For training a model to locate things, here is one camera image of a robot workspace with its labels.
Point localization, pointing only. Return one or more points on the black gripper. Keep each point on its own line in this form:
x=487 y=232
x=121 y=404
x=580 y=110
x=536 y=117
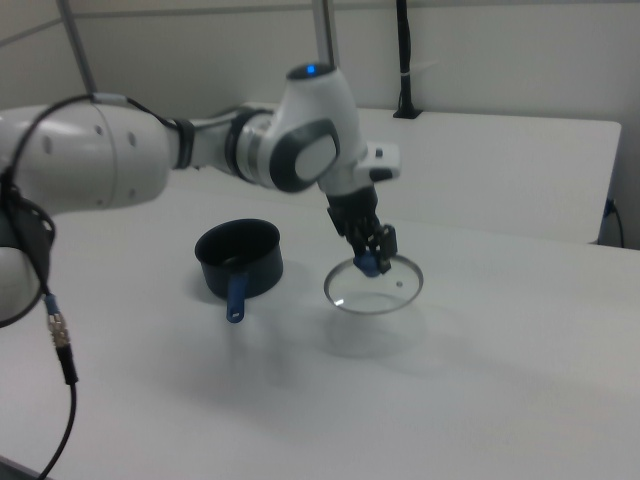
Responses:
x=352 y=207

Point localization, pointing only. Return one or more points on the glass lid with blue knob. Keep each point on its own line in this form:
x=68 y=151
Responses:
x=370 y=295

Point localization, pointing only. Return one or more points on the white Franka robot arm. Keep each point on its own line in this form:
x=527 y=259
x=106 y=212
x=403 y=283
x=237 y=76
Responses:
x=310 y=145

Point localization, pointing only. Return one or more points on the black pole with clamp base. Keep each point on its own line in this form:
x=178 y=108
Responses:
x=404 y=55

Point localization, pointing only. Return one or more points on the grey upright frame post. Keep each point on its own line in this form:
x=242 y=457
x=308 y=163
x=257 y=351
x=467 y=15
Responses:
x=325 y=35

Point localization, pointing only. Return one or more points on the grey slanted frame post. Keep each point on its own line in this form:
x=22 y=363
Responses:
x=77 y=50

